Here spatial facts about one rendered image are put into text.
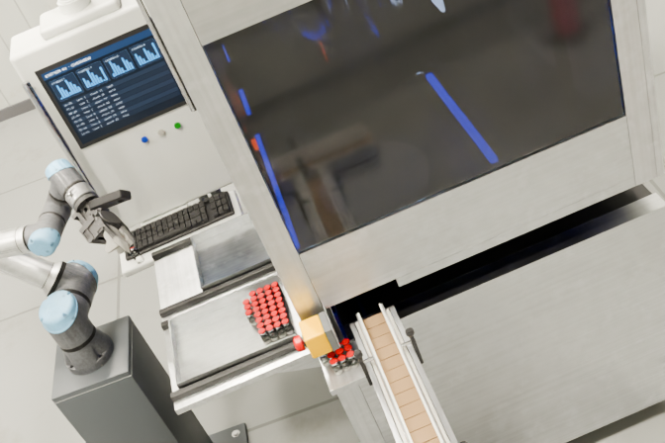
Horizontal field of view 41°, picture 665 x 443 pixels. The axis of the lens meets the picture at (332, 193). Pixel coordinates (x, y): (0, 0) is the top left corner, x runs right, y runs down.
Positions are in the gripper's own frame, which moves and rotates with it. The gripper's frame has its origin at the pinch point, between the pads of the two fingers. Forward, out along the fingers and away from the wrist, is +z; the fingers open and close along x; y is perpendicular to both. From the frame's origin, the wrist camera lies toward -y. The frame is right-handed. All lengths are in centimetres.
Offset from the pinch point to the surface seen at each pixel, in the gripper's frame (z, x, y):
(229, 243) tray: -1.8, -48.2, -2.5
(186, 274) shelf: -2.2, -39.5, 11.2
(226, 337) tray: 28.2, -22.8, 6.8
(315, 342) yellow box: 54, -6, -18
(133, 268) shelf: -25, -52, 30
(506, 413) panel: 91, -75, -21
